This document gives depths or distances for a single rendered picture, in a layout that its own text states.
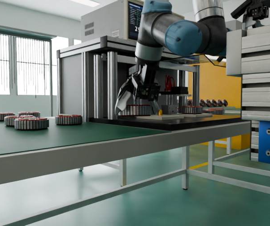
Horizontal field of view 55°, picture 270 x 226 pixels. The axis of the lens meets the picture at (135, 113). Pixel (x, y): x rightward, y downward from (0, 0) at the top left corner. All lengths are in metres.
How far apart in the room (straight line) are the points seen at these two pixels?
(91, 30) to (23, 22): 6.52
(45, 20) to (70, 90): 6.89
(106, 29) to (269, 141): 0.99
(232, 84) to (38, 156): 4.46
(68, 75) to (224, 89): 3.84
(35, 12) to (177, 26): 7.60
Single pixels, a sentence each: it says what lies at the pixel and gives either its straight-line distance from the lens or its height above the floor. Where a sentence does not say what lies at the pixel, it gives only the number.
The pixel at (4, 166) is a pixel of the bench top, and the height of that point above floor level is 0.73.
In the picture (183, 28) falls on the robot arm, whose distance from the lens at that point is 0.60.
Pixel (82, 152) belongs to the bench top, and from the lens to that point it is 0.61.
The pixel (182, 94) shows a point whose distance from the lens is 1.35.
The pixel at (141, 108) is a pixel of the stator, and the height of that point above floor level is 0.82.
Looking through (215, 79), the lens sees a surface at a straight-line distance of 5.01.
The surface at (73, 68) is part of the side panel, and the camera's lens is 1.34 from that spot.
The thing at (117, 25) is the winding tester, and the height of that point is 1.20.
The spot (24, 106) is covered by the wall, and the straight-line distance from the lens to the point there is 7.65.
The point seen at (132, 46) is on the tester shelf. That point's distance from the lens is 1.20.
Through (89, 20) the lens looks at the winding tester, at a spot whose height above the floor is 1.27.
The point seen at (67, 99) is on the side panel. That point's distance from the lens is 1.39.
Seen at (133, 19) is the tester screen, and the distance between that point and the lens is 1.28.
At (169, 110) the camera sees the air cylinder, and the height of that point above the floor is 0.79.
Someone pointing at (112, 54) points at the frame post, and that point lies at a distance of 1.10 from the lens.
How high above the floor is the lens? 0.85
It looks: 3 degrees down
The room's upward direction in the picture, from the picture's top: straight up
